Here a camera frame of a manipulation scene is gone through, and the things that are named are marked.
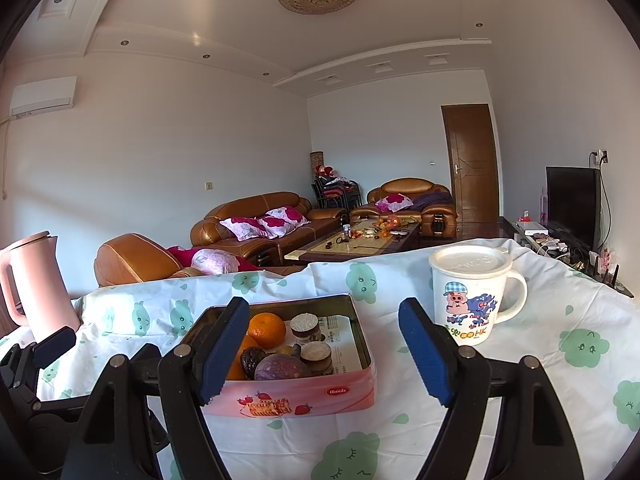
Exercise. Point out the wrinkled dark passion fruit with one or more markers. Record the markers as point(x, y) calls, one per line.
point(252, 360)

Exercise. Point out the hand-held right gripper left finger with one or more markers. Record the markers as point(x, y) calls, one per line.
point(220, 355)

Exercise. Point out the pink electric kettle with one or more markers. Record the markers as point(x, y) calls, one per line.
point(40, 285)

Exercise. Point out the pink tin box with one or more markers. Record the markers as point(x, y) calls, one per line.
point(300, 395)

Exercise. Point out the pile of oranges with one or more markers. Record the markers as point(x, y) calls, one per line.
point(387, 225)

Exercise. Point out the brown leather long sofa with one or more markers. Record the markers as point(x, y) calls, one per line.
point(250, 202)

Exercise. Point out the white air conditioner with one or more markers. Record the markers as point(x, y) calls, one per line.
point(42, 95)

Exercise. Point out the black television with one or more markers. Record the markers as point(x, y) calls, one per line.
point(572, 205)

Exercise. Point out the dark television stand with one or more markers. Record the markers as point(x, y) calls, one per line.
point(530, 240)

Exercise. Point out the stack of black chairs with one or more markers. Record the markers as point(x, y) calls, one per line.
point(337, 195)

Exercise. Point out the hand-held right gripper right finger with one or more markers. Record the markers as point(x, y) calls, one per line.
point(427, 355)

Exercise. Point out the brown wooden door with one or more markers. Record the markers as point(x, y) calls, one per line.
point(470, 165)

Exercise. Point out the wooden coffee table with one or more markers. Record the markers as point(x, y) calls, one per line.
point(370, 245)

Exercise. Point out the wall power socket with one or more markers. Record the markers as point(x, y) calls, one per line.
point(600, 156)

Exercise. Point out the purple blanket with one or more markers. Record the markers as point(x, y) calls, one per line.
point(435, 199)

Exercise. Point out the red blanket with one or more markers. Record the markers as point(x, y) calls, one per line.
point(180, 256)

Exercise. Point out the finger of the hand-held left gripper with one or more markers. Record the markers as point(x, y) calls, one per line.
point(55, 346)

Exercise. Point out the brown leather armchair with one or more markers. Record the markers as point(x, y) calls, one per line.
point(440, 222)

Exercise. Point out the printed paper liner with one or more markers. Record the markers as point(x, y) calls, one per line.
point(342, 340)

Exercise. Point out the white cartoon mug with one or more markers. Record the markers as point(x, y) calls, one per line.
point(465, 305)

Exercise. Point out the brown leather sofa chaise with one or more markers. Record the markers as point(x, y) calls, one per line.
point(130, 260)

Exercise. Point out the pink floral pillow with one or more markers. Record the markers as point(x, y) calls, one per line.
point(242, 229)
point(290, 216)
point(275, 226)
point(395, 203)

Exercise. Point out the pale pink pillow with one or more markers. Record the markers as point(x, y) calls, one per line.
point(212, 262)

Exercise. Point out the red plush toy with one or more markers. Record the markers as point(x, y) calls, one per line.
point(328, 171)

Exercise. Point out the smooth purple passion fruit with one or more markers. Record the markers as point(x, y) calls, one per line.
point(280, 369)

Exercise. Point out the white set-top box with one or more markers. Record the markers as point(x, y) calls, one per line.
point(535, 227)

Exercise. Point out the large orange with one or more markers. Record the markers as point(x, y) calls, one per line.
point(266, 331)

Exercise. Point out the rolled patterned mat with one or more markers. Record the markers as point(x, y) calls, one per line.
point(317, 162)

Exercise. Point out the air conditioner pipe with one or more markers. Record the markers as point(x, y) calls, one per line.
point(4, 160)

